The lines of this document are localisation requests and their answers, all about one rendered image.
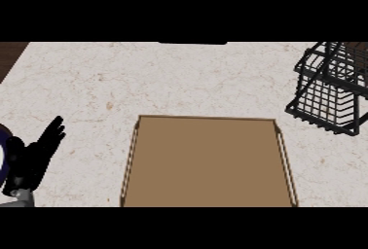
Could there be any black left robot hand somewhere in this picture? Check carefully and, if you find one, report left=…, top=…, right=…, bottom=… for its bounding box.
left=2, top=115, right=68, bottom=197

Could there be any purple can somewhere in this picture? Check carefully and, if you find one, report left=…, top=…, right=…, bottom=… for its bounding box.
left=0, top=124, right=12, bottom=191

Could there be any brown wooden tray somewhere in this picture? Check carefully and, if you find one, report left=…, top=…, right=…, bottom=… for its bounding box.
left=120, top=114, right=300, bottom=208

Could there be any black wire tiered basket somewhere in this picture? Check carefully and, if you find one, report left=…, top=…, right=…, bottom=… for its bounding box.
left=286, top=41, right=368, bottom=137

